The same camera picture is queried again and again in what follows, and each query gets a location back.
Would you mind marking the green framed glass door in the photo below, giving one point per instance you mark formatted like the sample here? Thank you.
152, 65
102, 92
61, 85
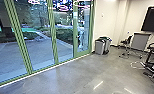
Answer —
91, 26

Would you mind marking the grey bin with green lid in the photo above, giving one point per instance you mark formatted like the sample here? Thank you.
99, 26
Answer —
107, 43

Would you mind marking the black swivel chair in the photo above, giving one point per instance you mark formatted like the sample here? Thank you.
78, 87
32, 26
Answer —
127, 42

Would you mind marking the black wall television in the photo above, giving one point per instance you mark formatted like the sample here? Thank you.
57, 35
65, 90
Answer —
153, 18

